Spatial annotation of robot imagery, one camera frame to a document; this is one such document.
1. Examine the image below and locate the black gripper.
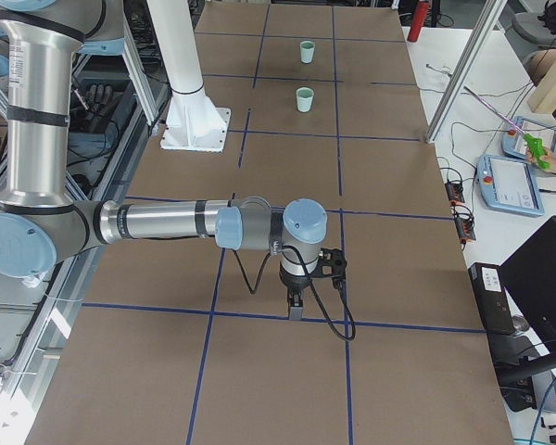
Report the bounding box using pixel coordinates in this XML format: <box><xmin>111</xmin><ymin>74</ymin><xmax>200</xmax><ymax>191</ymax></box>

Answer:
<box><xmin>279</xmin><ymin>267</ymin><xmax>311</xmax><ymax>321</ymax></box>

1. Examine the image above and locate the mint green cup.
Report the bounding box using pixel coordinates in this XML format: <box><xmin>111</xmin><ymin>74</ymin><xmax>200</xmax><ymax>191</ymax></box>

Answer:
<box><xmin>299</xmin><ymin>40</ymin><xmax>315</xmax><ymax>64</ymax></box>
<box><xmin>296</xmin><ymin>87</ymin><xmax>314</xmax><ymax>113</ymax></box>

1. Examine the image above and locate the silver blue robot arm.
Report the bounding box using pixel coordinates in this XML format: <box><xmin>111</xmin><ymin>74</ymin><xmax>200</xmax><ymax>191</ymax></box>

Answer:
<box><xmin>0</xmin><ymin>1</ymin><xmax>327</xmax><ymax>320</ymax></box>

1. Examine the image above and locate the person's hand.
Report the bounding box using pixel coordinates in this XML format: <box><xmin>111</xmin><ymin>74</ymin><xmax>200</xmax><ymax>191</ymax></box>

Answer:
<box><xmin>526</xmin><ymin>153</ymin><xmax>556</xmax><ymax>173</ymax></box>

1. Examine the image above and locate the lower orange black adapter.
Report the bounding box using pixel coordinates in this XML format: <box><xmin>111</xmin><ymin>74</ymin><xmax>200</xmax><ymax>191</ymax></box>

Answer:
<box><xmin>454</xmin><ymin>214</ymin><xmax>476</xmax><ymax>244</ymax></box>

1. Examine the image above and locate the orange black adapter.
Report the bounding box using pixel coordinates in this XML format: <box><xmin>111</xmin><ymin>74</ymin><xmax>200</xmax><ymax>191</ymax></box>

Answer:
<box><xmin>445</xmin><ymin>181</ymin><xmax>465</xmax><ymax>206</ymax></box>
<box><xmin>454</xmin><ymin>214</ymin><xmax>476</xmax><ymax>244</ymax></box>

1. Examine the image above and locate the upper orange black adapter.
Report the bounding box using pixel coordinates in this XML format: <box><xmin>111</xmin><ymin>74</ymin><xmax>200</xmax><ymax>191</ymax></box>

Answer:
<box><xmin>445</xmin><ymin>181</ymin><xmax>465</xmax><ymax>206</ymax></box>

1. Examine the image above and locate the black computer box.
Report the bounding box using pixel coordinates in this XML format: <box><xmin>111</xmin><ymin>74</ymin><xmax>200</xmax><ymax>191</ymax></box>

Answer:
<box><xmin>468</xmin><ymin>262</ymin><xmax>515</xmax><ymax>336</ymax></box>

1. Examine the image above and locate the near blue teach pendant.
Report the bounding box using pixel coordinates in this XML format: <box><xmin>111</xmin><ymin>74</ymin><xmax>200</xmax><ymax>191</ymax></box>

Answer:
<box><xmin>476</xmin><ymin>154</ymin><xmax>545</xmax><ymax>217</ymax></box>

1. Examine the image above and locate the blue teach pendant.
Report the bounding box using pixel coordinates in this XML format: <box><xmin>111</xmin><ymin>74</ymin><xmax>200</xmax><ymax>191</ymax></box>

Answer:
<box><xmin>501</xmin><ymin>116</ymin><xmax>556</xmax><ymax>159</ymax></box>
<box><xmin>476</xmin><ymin>154</ymin><xmax>545</xmax><ymax>217</ymax></box>

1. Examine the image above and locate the black monitor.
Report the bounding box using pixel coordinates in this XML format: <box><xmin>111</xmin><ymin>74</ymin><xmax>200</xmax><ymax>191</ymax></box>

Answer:
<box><xmin>496</xmin><ymin>215</ymin><xmax>556</xmax><ymax>388</ymax></box>

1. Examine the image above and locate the far blue teach pendant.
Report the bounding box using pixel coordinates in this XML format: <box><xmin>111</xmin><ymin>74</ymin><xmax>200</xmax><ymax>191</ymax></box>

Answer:
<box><xmin>501</xmin><ymin>116</ymin><xmax>556</xmax><ymax>159</ymax></box>

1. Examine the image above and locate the red bottle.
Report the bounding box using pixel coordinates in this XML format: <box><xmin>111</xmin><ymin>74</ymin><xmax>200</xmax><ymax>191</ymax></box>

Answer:
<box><xmin>407</xmin><ymin>0</ymin><xmax>430</xmax><ymax>43</ymax></box>

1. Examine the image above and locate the wooden board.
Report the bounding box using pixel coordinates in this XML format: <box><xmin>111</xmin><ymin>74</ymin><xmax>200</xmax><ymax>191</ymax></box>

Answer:
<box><xmin>528</xmin><ymin>0</ymin><xmax>556</xmax><ymax>116</ymax></box>

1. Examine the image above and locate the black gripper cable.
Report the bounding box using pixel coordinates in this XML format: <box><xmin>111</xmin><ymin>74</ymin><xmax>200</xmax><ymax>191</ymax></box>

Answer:
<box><xmin>232</xmin><ymin>244</ymin><xmax>356</xmax><ymax>342</ymax></box>

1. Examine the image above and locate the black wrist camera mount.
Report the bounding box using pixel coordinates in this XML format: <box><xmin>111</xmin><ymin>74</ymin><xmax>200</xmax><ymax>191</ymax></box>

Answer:
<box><xmin>314</xmin><ymin>248</ymin><xmax>348</xmax><ymax>281</ymax></box>

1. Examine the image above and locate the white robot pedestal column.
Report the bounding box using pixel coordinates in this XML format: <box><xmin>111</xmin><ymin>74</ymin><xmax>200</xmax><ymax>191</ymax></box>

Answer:
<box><xmin>147</xmin><ymin>0</ymin><xmax>231</xmax><ymax>153</ymax></box>

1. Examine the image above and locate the green handled grabber stick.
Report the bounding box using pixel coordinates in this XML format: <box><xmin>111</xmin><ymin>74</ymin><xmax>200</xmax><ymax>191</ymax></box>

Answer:
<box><xmin>463</xmin><ymin>85</ymin><xmax>546</xmax><ymax>169</ymax></box>

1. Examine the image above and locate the aluminium frame post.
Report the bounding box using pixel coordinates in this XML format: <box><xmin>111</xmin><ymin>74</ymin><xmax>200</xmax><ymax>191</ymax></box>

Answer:
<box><xmin>425</xmin><ymin>0</ymin><xmax>507</xmax><ymax>143</ymax></box>

